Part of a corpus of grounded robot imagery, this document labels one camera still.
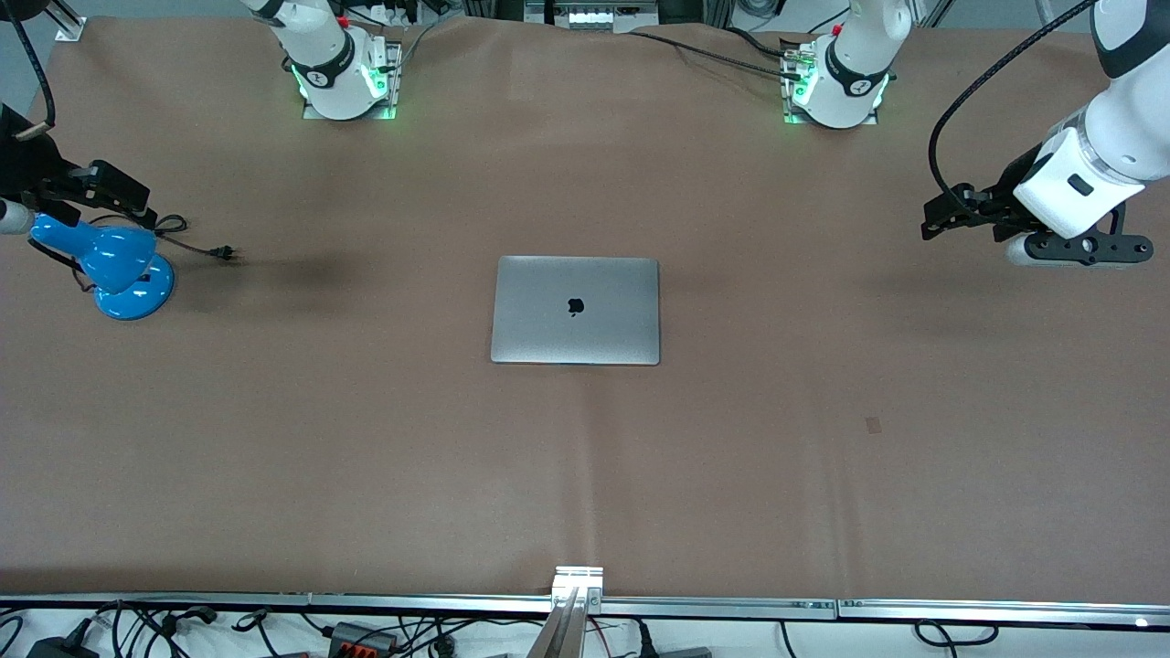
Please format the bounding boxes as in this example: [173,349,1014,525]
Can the grey laptop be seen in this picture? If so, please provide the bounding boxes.
[490,255,662,367]

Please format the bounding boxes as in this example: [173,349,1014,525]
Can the blue desk lamp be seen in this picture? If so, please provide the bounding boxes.
[29,214,176,322]

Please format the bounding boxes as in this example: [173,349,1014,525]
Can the aluminium corner profile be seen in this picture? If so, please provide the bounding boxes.
[46,0,89,43]

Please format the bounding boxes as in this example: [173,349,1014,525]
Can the grey control box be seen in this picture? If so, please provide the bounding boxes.
[524,0,661,30]

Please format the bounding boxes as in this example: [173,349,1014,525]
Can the black power adapter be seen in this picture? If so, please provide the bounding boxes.
[26,634,101,658]

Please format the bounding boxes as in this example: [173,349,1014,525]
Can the brown table cover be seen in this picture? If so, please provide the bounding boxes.
[0,14,1170,606]

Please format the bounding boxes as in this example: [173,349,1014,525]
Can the grey connector with orange clips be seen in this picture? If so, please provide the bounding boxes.
[327,621,399,655]

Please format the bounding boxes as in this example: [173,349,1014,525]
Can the aluminium profile strut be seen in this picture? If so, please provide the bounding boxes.
[526,565,605,658]

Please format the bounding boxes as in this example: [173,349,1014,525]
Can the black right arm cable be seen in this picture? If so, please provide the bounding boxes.
[7,14,58,143]

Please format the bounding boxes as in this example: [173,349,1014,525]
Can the black lamp cable with plug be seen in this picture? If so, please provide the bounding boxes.
[27,213,241,294]

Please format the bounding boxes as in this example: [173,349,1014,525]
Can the black left camera mount bracket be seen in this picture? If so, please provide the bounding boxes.
[1023,228,1155,268]

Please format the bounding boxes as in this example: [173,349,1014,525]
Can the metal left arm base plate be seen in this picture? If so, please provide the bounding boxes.
[780,37,881,127]

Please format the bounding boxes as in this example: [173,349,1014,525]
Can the black braided cable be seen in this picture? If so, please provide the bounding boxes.
[629,27,803,81]

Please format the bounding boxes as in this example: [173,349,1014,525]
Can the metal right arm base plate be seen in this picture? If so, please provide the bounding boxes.
[302,37,404,122]

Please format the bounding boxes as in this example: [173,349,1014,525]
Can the aluminium table edge rail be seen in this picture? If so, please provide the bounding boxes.
[0,592,1170,631]

